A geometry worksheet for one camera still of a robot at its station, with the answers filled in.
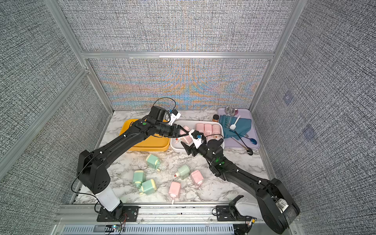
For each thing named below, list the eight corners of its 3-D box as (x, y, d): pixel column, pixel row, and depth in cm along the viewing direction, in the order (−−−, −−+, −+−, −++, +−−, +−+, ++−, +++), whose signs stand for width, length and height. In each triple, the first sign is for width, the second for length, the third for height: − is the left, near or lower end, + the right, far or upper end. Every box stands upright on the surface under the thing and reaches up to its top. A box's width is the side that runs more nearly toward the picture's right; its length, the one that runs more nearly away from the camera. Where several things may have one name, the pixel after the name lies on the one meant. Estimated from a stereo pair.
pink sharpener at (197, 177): (195, 188, 83) (196, 184, 77) (190, 177, 88) (190, 172, 81) (203, 185, 85) (205, 180, 79) (198, 174, 89) (199, 168, 83)
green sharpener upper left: (146, 165, 92) (143, 159, 86) (151, 158, 95) (148, 152, 89) (158, 171, 90) (156, 166, 84) (163, 164, 93) (161, 159, 86)
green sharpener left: (135, 189, 83) (131, 185, 77) (138, 175, 89) (134, 170, 82) (144, 189, 83) (141, 185, 77) (147, 175, 89) (144, 170, 82)
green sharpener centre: (175, 178, 87) (174, 173, 81) (181, 167, 91) (181, 162, 85) (184, 183, 85) (184, 179, 79) (190, 172, 90) (190, 167, 83)
